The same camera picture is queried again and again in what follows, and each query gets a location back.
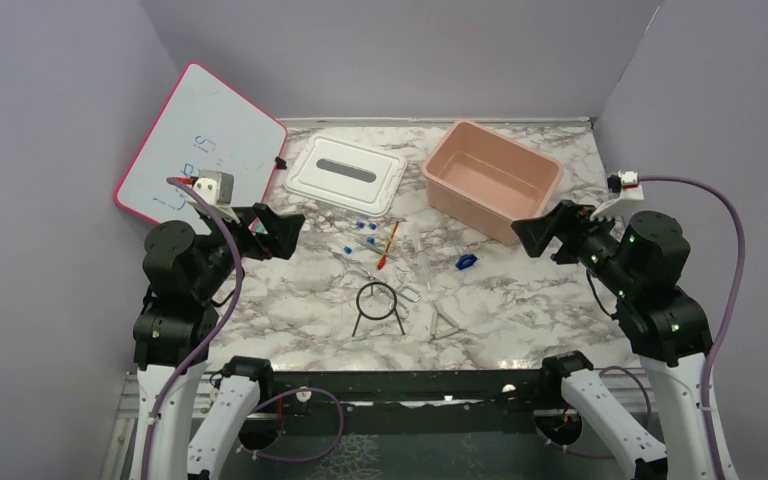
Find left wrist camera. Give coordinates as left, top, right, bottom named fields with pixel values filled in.
left=192, top=170, right=240, bottom=223

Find pink plastic bin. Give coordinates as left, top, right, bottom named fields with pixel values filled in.
left=422, top=120, right=564, bottom=246

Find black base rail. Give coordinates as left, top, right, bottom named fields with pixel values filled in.
left=243, top=369, right=566, bottom=436

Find black wire tripod stand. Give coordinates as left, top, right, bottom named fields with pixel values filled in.
left=351, top=281, right=406, bottom=337

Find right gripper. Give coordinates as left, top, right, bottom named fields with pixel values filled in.
left=512, top=196, right=639, bottom=296

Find blue hexagonal clamp piece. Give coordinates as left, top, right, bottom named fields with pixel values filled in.
left=455, top=253, right=477, bottom=270

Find clear plastic triangle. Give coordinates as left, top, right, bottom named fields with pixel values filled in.
left=429, top=300, right=463, bottom=341

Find metal crucible tongs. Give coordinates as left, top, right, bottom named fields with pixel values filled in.
left=332, top=252, right=421, bottom=318

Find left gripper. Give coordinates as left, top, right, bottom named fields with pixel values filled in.
left=194, top=200, right=306, bottom=299

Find clear glass test tube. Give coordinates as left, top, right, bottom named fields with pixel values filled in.
left=409, top=224, right=433, bottom=291

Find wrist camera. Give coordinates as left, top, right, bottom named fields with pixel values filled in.
left=590, top=171, right=644, bottom=221
left=192, top=170, right=240, bottom=223

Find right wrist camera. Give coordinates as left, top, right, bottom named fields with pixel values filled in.
left=590, top=171, right=644, bottom=221

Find pink-framed whiteboard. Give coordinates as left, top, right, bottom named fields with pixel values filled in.
left=113, top=63, right=288, bottom=234

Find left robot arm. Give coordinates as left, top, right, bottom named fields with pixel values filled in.
left=130, top=203, right=305, bottom=479

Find white plastic lid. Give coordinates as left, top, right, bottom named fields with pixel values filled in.
left=285, top=134, right=407, bottom=217

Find red yellow green spatula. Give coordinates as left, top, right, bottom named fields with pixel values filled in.
left=376, top=220, right=401, bottom=270

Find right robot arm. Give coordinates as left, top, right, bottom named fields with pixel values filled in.
left=511, top=200, right=737, bottom=479

